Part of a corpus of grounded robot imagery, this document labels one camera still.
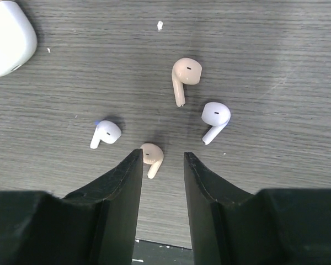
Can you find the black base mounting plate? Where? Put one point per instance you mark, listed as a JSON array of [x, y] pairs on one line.
[[154, 253]]

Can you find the beige earbud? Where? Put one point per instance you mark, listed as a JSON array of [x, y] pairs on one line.
[[184, 71], [153, 156]]

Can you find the white earbud left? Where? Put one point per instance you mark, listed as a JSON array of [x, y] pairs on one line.
[[107, 132]]

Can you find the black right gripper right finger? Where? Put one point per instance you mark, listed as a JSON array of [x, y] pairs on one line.
[[274, 226]]

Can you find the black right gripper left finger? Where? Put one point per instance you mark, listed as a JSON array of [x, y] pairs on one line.
[[95, 224]]

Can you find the white earbud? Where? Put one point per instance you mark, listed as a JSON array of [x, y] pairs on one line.
[[217, 115], [107, 132]]

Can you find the white earbud charging case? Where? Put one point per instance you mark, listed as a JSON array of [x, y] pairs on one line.
[[18, 40]]

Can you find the white earbud right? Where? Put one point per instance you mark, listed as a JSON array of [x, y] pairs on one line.
[[217, 115]]

